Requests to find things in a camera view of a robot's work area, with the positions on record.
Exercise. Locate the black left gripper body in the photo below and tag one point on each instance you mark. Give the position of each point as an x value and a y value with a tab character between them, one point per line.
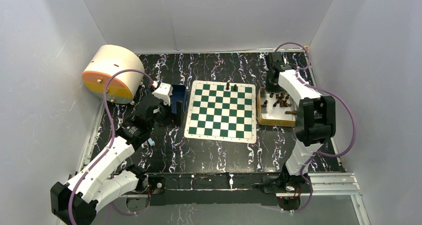
163	112

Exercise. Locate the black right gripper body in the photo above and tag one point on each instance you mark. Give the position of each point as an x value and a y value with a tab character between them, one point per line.
271	86

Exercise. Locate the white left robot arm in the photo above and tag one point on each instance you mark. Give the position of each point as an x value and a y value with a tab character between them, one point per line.
78	201

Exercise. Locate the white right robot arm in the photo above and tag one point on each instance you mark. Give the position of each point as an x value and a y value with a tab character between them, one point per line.
314	123

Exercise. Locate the green white chess board mat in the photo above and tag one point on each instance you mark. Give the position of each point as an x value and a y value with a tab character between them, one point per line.
215	113

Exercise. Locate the blue square tray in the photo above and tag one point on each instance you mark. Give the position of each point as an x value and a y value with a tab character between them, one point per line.
179	92

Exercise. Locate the cream orange cylindrical drum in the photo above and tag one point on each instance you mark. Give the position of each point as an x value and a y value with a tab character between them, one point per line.
109	60

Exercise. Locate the dark brown piece in tray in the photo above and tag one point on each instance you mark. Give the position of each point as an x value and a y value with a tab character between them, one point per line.
278	101
284	100
264	105
290	112

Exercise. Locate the small white blue clip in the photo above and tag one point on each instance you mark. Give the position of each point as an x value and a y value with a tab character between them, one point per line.
148	143

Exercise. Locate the beige rectangular tin tray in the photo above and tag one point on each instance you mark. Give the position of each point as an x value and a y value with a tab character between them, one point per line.
274	116

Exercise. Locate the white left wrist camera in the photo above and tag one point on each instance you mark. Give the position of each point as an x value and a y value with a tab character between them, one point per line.
164	92

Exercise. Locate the black base frame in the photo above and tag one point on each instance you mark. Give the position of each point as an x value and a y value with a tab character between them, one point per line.
267	189

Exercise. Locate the aluminium rail frame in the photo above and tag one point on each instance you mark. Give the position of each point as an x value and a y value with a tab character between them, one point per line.
334	183

